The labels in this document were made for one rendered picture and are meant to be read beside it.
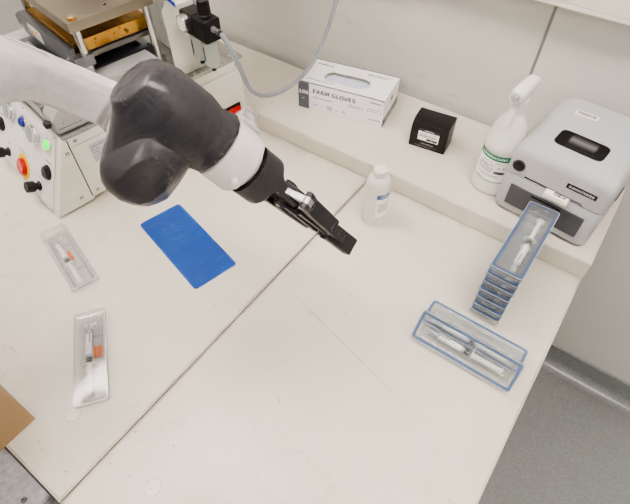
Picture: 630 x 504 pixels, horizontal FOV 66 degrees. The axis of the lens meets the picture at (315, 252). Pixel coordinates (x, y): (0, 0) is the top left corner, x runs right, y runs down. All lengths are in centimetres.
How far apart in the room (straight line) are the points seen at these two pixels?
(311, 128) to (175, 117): 69
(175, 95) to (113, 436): 55
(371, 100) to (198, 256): 55
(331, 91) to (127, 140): 72
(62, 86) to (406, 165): 73
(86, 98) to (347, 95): 69
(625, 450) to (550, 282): 90
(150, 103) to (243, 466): 54
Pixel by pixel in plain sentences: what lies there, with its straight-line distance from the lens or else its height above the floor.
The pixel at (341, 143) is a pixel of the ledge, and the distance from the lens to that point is 120.
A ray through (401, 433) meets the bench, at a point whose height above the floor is 75.
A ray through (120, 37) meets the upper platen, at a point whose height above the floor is 104.
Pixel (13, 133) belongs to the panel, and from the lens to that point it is 135.
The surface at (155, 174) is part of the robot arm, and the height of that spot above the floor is 114.
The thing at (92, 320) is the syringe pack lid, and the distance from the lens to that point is 98.
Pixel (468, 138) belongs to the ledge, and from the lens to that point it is 127.
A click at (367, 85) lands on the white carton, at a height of 86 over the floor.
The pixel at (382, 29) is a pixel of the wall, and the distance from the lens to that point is 138.
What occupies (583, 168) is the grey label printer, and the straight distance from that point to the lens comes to 100.
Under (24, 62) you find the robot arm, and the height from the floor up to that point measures 124.
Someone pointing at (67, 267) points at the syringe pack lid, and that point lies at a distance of 108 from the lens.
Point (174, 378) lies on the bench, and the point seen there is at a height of 75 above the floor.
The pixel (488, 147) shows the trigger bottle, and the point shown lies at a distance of 107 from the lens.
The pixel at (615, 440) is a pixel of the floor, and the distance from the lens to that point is 187.
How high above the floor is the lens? 154
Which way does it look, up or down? 51 degrees down
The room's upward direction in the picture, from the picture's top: straight up
